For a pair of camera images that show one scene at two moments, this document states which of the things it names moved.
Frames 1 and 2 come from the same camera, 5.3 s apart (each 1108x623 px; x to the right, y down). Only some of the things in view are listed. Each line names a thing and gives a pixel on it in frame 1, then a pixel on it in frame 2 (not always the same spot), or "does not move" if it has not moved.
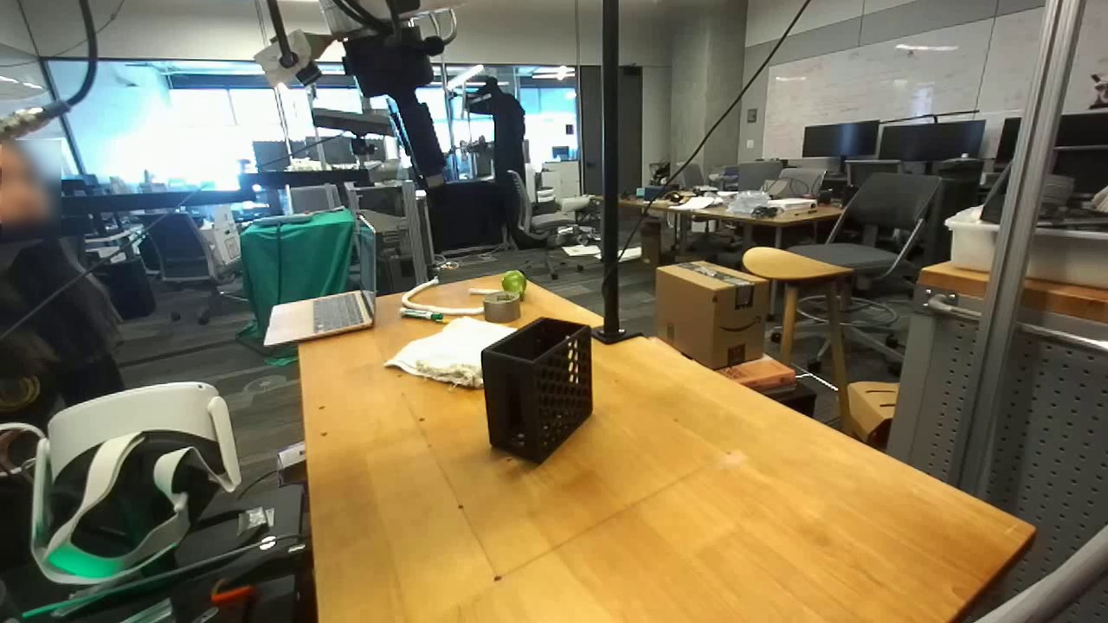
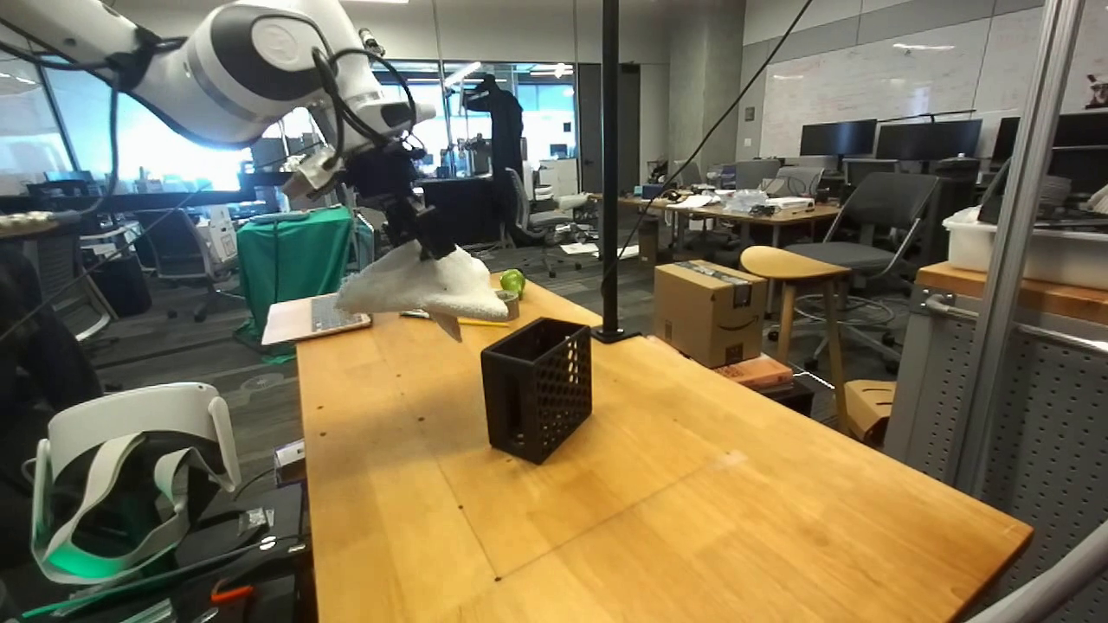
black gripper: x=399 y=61 → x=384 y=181
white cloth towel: x=453 y=351 → x=453 y=285
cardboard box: x=708 y=308 does not move
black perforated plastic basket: x=540 y=387 does not move
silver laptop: x=318 y=316 does not move
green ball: x=515 y=283 does not move
